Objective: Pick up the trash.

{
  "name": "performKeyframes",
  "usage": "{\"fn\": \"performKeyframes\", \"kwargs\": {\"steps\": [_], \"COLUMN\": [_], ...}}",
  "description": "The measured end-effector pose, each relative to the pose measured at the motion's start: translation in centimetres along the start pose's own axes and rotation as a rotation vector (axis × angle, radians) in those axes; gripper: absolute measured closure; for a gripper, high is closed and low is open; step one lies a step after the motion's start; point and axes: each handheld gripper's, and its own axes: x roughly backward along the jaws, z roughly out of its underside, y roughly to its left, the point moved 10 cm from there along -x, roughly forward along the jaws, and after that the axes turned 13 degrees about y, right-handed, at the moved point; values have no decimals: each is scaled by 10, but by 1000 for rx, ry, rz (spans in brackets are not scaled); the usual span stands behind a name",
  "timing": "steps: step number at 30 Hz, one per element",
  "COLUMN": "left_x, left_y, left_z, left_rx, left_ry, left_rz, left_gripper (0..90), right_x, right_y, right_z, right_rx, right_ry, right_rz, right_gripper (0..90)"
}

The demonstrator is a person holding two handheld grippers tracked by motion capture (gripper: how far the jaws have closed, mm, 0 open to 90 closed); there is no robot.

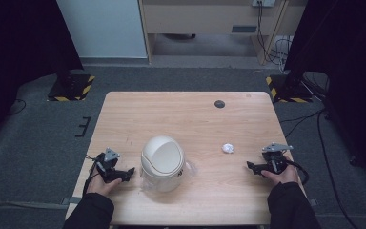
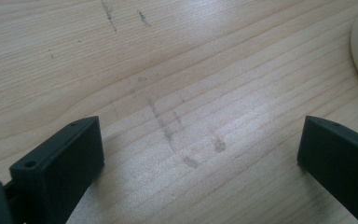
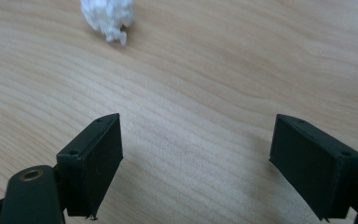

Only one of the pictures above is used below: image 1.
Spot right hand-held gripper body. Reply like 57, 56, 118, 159
261, 142, 295, 176

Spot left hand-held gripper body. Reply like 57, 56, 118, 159
94, 147, 124, 184

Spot person's right hand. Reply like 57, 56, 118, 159
260, 155, 300, 187

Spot person's left hand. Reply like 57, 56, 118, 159
86, 166, 123, 198

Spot crumpled white paper ball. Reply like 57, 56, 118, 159
221, 142, 235, 155

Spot white swing-lid trash can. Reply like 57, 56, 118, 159
140, 135, 186, 193

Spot black striped stand base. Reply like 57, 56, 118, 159
47, 73, 96, 103
265, 73, 315, 104

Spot black curtain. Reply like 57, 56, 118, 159
0, 0, 85, 148
283, 0, 366, 182

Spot white panel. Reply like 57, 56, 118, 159
55, 0, 149, 59

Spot grey power strip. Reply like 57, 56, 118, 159
251, 0, 276, 9

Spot light wooden desk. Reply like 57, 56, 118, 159
138, 0, 310, 67

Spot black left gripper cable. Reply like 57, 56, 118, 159
81, 154, 99, 198

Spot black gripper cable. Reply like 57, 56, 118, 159
285, 157, 310, 186
81, 154, 99, 198

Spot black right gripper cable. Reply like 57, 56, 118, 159
285, 157, 310, 186

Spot black floor cable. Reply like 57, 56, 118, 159
278, 108, 360, 229
5, 97, 28, 117

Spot black cables under desk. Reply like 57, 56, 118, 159
255, 3, 294, 67

